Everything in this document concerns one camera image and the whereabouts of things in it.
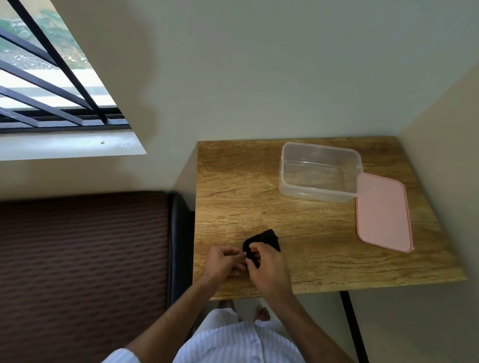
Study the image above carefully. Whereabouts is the person's left hand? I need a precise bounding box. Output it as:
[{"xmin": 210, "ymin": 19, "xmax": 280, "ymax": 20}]
[{"xmin": 199, "ymin": 246, "xmax": 248, "ymax": 286}]

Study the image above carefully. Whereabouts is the person's right hand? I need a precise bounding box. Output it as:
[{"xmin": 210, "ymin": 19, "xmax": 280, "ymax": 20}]
[{"xmin": 245, "ymin": 242, "xmax": 293, "ymax": 300}]

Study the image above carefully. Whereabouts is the black cloth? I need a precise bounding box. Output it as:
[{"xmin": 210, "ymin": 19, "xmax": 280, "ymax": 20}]
[{"xmin": 242, "ymin": 229, "xmax": 281, "ymax": 268}]

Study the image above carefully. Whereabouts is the person's right forearm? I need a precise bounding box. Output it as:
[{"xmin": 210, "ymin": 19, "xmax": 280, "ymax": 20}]
[{"xmin": 262, "ymin": 290, "xmax": 354, "ymax": 363}]

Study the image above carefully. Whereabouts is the person's left forearm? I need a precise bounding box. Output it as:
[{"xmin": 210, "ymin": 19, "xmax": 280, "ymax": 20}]
[{"xmin": 126, "ymin": 277, "xmax": 221, "ymax": 363}]

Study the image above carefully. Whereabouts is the wooden table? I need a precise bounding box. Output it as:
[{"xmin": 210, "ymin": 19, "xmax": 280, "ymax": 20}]
[{"xmin": 193, "ymin": 136, "xmax": 468, "ymax": 363}]

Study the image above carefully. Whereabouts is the white striped shirt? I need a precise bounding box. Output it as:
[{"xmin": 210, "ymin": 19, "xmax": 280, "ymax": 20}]
[{"xmin": 102, "ymin": 309, "xmax": 305, "ymax": 363}]

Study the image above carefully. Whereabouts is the clear plastic container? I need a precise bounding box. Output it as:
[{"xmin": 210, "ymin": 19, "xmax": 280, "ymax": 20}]
[{"xmin": 279, "ymin": 142, "xmax": 364, "ymax": 203}]

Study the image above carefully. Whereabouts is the pink plastic lid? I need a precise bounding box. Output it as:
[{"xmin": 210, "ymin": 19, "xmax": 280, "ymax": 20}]
[{"xmin": 356, "ymin": 173, "xmax": 414, "ymax": 253}]

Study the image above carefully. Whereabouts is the brown striped mattress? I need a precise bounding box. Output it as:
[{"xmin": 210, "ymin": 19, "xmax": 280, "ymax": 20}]
[{"xmin": 0, "ymin": 191, "xmax": 195, "ymax": 363}]

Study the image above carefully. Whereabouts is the window with black bars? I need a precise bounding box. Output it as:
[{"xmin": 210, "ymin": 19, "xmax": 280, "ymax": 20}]
[{"xmin": 0, "ymin": 0, "xmax": 147, "ymax": 161}]

